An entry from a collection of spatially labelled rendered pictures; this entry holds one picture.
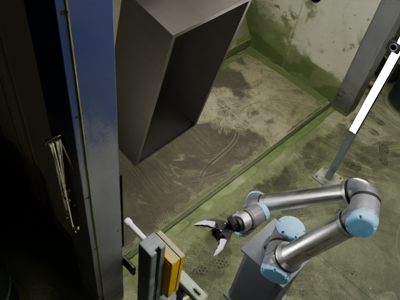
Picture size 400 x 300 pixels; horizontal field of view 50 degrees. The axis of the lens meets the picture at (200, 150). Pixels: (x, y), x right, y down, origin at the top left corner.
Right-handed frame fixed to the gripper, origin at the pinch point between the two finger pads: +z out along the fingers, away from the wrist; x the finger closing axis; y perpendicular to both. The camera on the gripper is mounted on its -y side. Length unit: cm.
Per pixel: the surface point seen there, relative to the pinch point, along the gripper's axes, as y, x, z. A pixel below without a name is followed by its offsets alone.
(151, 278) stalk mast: -28.0, -9.0, 38.4
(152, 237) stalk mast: -42, -1, 38
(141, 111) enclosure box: 32, 89, -27
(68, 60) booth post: -65, 50, 43
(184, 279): 4.3, -9.9, 14.2
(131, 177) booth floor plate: 131, 95, -47
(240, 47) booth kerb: 118, 188, -224
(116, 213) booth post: 25.5, 34.4, 18.1
